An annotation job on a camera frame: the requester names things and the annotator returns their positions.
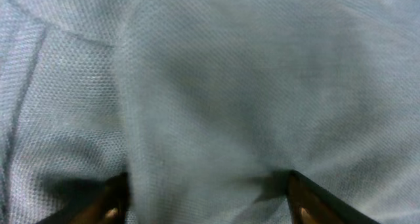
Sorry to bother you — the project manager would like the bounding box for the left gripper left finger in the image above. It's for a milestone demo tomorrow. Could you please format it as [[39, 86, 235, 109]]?
[[37, 172, 130, 224]]

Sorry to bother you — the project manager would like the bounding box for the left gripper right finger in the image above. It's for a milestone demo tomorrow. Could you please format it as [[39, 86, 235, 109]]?
[[286, 171, 379, 224]]

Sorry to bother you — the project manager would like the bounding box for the blue polo shirt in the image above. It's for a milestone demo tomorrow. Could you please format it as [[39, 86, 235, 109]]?
[[1, 0, 419, 223]]

